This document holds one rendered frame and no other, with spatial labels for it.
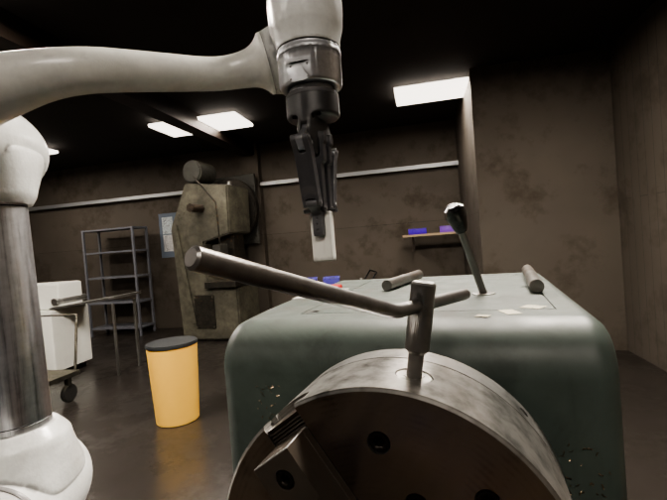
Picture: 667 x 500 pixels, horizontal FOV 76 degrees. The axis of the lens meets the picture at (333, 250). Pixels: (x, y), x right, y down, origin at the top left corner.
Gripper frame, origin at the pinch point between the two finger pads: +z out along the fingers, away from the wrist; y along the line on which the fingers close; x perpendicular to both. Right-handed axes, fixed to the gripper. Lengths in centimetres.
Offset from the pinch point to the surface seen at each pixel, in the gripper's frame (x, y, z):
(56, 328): -457, -307, 78
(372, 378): 11.4, 21.0, 13.1
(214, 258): 9.6, 40.4, 1.1
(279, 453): 5.1, 27.4, 17.2
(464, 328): 18.6, 5.1, 12.3
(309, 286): 11.6, 34.1, 3.3
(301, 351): -1.5, 7.3, 14.6
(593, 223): 130, -451, 4
